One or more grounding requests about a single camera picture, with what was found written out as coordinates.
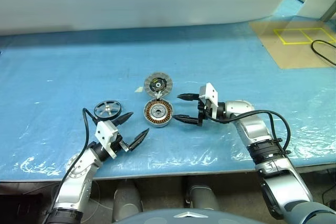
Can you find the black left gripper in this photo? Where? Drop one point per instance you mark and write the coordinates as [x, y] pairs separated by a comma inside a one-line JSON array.
[[124, 145]]

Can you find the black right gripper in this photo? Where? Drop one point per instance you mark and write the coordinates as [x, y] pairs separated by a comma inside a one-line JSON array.
[[203, 113]]

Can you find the motor stator housing copper windings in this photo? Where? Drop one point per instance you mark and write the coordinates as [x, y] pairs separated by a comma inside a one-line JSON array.
[[149, 113]]

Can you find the black spoked motor rotor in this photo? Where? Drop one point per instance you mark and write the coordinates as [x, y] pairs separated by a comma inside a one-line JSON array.
[[107, 108]]

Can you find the grey ribbed motor cover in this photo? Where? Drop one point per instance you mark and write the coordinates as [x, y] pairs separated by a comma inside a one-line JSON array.
[[151, 81]]

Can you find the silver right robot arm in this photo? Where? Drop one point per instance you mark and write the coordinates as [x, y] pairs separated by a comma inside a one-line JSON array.
[[252, 129]]

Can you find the small beige tape piece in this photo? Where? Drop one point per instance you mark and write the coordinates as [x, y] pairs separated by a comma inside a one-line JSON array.
[[139, 90]]

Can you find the dark rounded grey shape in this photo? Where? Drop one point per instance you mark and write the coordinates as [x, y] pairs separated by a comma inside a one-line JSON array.
[[203, 195], [127, 200]]

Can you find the blue table mat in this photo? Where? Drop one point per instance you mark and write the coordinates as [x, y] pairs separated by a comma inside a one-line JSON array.
[[78, 64]]

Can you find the grey robot torso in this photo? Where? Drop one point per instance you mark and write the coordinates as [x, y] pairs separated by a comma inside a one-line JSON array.
[[162, 216]]

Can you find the brown cardboard sheet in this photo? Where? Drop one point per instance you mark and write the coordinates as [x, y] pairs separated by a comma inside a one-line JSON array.
[[288, 53]]

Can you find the yellow tape squares marking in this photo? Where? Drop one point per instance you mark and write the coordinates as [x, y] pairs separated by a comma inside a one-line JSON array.
[[279, 36]]

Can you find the black box under table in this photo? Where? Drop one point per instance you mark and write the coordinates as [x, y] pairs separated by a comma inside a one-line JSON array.
[[21, 209]]

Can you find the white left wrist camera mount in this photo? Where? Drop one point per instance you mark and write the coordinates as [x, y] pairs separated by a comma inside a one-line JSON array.
[[105, 132]]

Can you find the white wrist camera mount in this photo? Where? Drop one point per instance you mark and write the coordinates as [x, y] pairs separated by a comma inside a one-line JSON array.
[[212, 95], [105, 132]]

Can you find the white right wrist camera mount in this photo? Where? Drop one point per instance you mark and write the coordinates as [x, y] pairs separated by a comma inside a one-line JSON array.
[[212, 95]]

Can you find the grey metal post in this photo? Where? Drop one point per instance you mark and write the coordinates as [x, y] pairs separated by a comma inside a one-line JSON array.
[[329, 14]]

